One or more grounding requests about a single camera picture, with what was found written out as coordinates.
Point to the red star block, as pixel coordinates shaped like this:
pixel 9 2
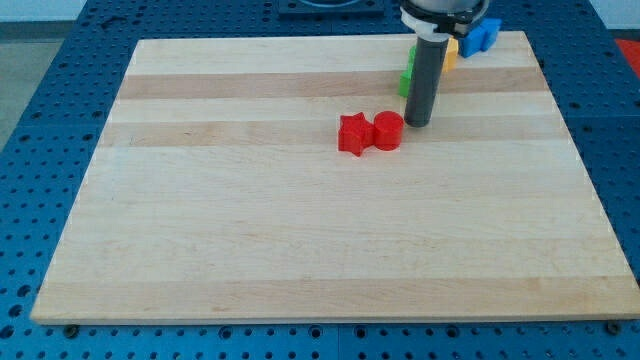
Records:
pixel 355 134

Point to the red cylinder block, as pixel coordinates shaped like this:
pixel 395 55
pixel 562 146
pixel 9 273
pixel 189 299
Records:
pixel 388 130

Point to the light wooden board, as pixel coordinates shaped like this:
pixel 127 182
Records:
pixel 217 195

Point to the green block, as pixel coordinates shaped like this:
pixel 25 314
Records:
pixel 406 75

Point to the dark grey cylindrical pointer tool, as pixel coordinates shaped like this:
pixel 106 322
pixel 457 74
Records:
pixel 426 72

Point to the yellow block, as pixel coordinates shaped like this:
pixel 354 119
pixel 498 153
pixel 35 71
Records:
pixel 451 55

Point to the blue block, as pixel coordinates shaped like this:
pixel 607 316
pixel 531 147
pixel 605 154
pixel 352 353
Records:
pixel 481 38

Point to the red object at right edge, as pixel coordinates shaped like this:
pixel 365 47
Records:
pixel 631 51

